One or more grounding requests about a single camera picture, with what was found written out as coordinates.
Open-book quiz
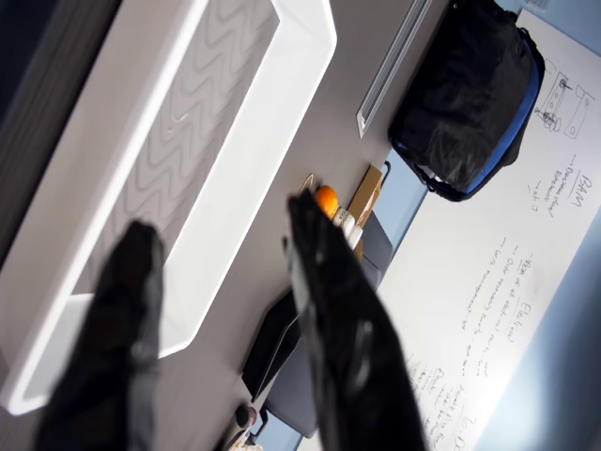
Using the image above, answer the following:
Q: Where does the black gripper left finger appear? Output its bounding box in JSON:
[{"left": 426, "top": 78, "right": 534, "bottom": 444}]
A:
[{"left": 35, "top": 219, "right": 166, "bottom": 451}]

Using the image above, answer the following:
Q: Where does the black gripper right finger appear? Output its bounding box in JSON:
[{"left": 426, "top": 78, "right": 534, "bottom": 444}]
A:
[{"left": 285, "top": 190, "right": 440, "bottom": 451}]

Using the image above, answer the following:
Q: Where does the small white plastic bin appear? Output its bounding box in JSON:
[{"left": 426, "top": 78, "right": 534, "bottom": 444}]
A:
[{"left": 0, "top": 0, "right": 340, "bottom": 417}]

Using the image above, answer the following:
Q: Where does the black rectangular tray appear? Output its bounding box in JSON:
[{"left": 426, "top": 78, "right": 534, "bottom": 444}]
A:
[{"left": 240, "top": 289, "right": 307, "bottom": 404}]

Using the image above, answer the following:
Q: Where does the white pill bottle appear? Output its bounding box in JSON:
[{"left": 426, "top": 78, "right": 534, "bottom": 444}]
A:
[{"left": 330, "top": 208, "right": 366, "bottom": 249}]

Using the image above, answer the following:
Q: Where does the orange ball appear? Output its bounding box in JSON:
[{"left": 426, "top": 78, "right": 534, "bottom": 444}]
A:
[{"left": 313, "top": 184, "right": 341, "bottom": 218}]

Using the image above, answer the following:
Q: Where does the brown cardboard box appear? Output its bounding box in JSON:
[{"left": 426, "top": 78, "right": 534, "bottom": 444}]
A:
[{"left": 345, "top": 163, "right": 392, "bottom": 264}]

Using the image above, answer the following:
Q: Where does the whiteboard with handwriting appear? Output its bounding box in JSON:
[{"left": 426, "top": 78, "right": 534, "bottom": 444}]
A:
[{"left": 374, "top": 8, "right": 601, "bottom": 451}]

